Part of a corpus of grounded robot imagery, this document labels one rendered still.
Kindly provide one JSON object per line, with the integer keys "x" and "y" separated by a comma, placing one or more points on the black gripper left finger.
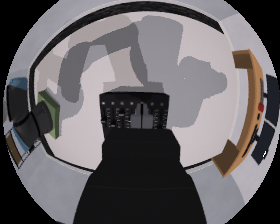
{"x": 136, "y": 119}

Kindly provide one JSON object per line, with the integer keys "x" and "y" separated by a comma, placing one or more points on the black lighting desk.
{"x": 116, "y": 108}

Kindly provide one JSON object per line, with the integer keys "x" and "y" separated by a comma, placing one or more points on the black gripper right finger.
{"x": 147, "y": 120}

